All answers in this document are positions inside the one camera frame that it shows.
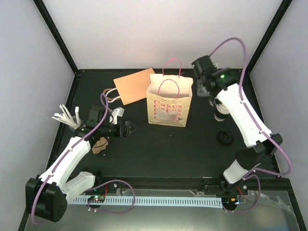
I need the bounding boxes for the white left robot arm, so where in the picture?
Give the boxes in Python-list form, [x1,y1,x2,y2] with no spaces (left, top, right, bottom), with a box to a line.
[26,105,134,223]

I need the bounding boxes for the cream cakes paper bag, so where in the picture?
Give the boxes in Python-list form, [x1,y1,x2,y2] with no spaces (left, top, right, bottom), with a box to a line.
[146,69,193,128]

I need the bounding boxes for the plain brown paper bag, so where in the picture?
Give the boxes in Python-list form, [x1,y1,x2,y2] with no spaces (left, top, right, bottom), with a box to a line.
[103,68,155,105]

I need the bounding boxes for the black cup lid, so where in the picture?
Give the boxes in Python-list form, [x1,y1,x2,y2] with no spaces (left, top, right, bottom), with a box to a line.
[217,130,234,146]

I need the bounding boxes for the black frame post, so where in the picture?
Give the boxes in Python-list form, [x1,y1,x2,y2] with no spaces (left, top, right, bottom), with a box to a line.
[246,0,292,75]
[33,0,78,74]

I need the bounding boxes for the stack of paper cups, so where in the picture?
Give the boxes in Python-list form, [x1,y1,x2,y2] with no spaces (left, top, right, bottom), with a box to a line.
[214,99,230,122]

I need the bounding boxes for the light blue cable duct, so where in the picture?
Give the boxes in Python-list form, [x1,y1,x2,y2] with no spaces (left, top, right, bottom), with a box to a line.
[71,195,223,208]

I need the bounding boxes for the black frame post right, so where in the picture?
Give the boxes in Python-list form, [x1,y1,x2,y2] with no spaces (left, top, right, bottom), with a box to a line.
[246,0,292,75]

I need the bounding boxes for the white straws bundle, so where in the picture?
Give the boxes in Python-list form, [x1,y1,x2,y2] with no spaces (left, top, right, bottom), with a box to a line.
[52,104,81,130]

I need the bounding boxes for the brown pulp cup carriers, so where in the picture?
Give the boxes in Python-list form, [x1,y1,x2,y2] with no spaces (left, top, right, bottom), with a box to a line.
[92,137,109,154]

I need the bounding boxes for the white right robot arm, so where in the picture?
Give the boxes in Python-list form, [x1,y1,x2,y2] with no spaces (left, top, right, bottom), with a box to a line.
[192,55,283,194]

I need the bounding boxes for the black frame post left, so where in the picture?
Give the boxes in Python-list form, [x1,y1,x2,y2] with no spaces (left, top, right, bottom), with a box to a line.
[33,0,78,74]

